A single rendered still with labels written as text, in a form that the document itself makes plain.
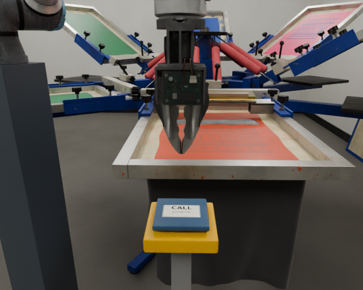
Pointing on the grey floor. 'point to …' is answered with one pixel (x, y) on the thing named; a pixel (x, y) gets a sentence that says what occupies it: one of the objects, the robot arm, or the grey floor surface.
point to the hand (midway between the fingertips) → (181, 145)
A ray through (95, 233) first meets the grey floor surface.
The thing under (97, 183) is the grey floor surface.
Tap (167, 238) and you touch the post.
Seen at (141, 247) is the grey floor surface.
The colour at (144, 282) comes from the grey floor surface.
